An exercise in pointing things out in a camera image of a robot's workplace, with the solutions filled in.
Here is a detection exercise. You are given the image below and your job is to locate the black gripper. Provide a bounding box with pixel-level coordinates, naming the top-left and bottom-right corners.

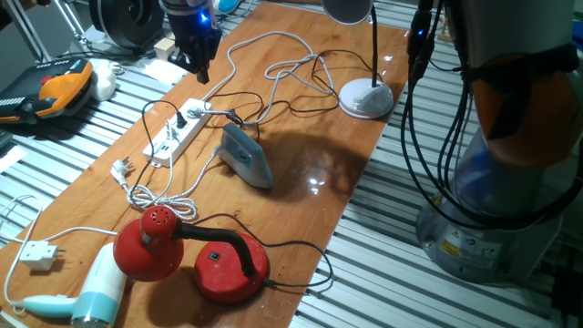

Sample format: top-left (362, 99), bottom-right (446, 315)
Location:
top-left (167, 8), bottom-right (223, 86)

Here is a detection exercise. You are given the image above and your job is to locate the white power strip cord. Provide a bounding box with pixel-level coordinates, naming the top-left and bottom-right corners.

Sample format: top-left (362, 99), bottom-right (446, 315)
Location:
top-left (186, 30), bottom-right (336, 125)

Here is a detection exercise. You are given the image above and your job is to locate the black lamp cord with plug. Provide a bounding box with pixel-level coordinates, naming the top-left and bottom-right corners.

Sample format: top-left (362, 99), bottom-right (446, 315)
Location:
top-left (129, 99), bottom-right (334, 289)

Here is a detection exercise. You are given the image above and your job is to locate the braided cord with white plug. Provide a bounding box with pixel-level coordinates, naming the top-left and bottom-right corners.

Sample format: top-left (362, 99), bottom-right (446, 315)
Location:
top-left (110, 144), bottom-right (227, 223)

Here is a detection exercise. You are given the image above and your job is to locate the white hair dryer cord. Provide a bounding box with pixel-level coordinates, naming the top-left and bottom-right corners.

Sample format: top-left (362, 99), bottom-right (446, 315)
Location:
top-left (0, 118), bottom-right (181, 318)

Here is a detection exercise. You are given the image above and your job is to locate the white power strip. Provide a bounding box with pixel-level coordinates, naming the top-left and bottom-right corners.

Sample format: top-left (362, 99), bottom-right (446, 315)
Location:
top-left (143, 97), bottom-right (214, 169)

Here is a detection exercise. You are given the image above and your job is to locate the white square plug adapter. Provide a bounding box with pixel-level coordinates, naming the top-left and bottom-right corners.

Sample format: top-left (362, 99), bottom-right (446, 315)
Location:
top-left (18, 240), bottom-right (60, 272)

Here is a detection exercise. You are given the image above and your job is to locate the white paper sheet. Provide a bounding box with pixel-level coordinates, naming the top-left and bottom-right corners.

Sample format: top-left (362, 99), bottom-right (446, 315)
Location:
top-left (0, 145), bottom-right (28, 174)
top-left (143, 58), bottom-right (188, 87)

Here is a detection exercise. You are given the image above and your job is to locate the small wooden cube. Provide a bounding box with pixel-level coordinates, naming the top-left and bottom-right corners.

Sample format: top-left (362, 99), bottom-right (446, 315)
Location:
top-left (153, 37), bottom-right (177, 60)

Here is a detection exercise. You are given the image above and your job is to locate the blue white plastic object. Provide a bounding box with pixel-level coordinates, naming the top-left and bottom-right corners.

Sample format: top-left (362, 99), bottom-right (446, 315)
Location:
top-left (212, 0), bottom-right (242, 14)

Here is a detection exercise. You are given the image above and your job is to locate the black filament spool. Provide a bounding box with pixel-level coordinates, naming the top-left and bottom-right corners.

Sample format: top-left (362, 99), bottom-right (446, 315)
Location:
top-left (88, 0), bottom-right (166, 50)

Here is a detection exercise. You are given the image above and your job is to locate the light blue travel iron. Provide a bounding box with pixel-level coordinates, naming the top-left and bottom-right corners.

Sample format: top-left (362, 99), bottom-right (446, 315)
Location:
top-left (216, 122), bottom-right (275, 191)

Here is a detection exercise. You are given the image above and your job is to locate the white rounded lump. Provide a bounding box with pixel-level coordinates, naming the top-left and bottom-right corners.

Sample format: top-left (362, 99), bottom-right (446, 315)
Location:
top-left (88, 57), bottom-right (118, 102)

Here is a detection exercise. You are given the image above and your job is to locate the orange wooden board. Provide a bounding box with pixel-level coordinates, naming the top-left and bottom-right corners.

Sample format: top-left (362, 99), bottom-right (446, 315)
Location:
top-left (0, 2), bottom-right (410, 328)

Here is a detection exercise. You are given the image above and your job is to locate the grey metal stand leg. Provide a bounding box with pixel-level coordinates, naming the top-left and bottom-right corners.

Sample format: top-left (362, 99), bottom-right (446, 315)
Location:
top-left (52, 0), bottom-right (90, 45)
top-left (4, 0), bottom-right (52, 64)

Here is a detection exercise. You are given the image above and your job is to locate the black orange teach pendant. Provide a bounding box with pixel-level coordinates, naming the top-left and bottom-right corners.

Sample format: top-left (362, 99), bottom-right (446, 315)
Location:
top-left (0, 56), bottom-right (95, 127)

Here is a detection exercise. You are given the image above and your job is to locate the white cylindrical device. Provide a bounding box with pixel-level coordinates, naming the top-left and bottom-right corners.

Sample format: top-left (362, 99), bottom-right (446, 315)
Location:
top-left (321, 0), bottom-right (374, 26)

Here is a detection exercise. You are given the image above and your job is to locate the red desk lamp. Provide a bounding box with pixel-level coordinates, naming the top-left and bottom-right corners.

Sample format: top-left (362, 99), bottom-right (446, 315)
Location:
top-left (112, 204), bottom-right (270, 305)

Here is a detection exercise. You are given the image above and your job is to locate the white blue hair dryer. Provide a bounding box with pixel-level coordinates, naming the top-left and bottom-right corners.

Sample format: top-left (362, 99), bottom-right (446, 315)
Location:
top-left (9, 243), bottom-right (128, 328)

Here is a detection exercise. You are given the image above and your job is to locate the thin black cord with switch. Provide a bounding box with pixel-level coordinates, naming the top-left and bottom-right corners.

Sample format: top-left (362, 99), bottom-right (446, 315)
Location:
top-left (204, 48), bottom-right (384, 142)

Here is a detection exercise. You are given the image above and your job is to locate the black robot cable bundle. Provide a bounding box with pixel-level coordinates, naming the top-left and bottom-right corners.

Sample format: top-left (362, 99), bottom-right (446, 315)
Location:
top-left (399, 0), bottom-right (583, 231)

